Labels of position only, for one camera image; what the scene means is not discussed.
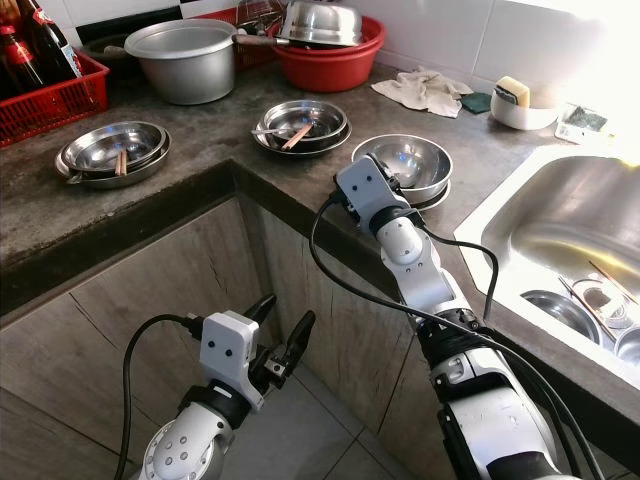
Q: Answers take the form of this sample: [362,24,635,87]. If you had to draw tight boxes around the cream dish cloth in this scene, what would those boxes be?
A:
[370,67,473,119]

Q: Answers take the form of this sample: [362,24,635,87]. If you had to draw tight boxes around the red plastic basket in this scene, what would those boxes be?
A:
[195,8,281,71]

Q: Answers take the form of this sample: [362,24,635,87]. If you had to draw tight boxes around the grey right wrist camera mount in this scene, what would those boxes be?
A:
[335,155,399,238]

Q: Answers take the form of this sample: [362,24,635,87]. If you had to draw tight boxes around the clear drinking glass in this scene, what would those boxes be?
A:
[235,0,283,36]

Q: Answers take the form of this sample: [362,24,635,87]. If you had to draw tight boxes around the wooden chopsticks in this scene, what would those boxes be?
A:
[280,122,315,152]
[588,260,640,301]
[114,148,134,180]

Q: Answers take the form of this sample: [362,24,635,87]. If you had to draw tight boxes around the green scouring pad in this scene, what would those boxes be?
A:
[460,90,494,115]

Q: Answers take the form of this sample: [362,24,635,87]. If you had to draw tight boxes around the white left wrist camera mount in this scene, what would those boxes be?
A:
[200,310,261,409]

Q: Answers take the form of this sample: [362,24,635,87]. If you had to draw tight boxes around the stainless steel bowl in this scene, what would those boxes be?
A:
[260,99,349,146]
[352,134,453,201]
[65,122,164,176]

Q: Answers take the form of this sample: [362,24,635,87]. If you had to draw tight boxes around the wood grain cabinet door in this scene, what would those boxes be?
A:
[0,195,246,461]
[230,195,436,441]
[355,330,451,480]

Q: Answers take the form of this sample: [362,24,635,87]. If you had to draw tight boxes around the dark glass bottle white label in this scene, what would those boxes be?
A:
[25,0,83,81]

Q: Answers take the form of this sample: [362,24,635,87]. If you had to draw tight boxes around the stainless steel double sink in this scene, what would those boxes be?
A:
[453,140,640,401]

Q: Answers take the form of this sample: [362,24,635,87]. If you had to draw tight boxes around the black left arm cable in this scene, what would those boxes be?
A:
[115,314,206,480]

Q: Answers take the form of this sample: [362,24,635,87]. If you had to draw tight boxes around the yellow sponge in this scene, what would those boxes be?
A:
[495,76,533,108]

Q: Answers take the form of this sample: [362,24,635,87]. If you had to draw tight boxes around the long black right arm cable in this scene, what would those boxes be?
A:
[308,190,611,480]

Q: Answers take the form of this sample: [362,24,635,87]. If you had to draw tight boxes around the small steel bowl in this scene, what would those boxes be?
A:
[520,290,587,346]

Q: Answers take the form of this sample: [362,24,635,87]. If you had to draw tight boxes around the white ceramic bowl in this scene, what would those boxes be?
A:
[491,85,561,131]

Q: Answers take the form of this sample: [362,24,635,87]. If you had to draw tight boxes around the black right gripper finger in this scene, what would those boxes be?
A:
[368,153,403,191]

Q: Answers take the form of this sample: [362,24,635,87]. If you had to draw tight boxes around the large aluminium pot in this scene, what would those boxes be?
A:
[123,18,239,106]

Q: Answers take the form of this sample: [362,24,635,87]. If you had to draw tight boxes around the short looped black cable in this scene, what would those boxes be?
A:
[420,225,502,321]

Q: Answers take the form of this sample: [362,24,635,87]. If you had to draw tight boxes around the brown bottle red label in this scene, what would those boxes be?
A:
[0,25,43,96]

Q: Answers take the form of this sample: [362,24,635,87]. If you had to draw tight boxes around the red plastic crate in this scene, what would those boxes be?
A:
[0,52,111,148]

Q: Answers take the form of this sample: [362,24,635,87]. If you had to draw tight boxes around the small white scourer tray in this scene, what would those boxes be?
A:
[555,103,611,144]

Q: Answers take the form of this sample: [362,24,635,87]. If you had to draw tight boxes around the large upturned steel bowl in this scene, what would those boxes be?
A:
[278,0,364,47]

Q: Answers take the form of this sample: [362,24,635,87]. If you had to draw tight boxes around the red plastic basin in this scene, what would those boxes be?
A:
[270,15,386,94]

